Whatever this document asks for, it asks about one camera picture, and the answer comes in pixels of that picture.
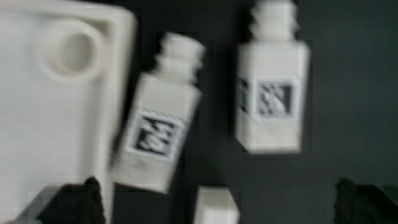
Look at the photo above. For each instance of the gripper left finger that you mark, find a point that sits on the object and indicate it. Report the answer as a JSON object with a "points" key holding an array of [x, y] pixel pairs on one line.
{"points": [[66, 205]]}

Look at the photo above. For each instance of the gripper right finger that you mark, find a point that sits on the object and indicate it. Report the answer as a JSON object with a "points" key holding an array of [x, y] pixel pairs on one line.
{"points": [[366, 203]]}

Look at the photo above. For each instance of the white square tabletop part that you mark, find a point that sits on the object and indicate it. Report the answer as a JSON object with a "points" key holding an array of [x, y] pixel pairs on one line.
{"points": [[66, 40]]}

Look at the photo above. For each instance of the white leg front centre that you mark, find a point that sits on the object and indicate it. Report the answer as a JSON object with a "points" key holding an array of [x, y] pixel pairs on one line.
{"points": [[160, 116]]}

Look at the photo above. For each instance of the white leg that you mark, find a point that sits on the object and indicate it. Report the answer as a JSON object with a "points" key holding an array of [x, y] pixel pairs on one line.
{"points": [[160, 116], [274, 57]]}

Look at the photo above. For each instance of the white leg front left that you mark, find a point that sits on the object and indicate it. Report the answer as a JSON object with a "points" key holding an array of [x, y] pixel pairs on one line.
{"points": [[274, 57]]}

